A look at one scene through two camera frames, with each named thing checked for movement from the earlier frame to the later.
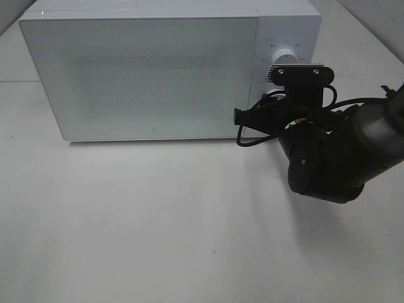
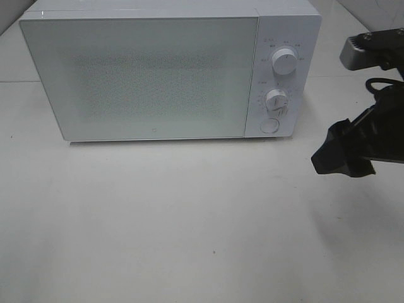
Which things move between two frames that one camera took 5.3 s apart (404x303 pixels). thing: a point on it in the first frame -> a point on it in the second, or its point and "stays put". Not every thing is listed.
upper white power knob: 285,55 stays put
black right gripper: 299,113 -> 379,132
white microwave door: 146,77 stays put
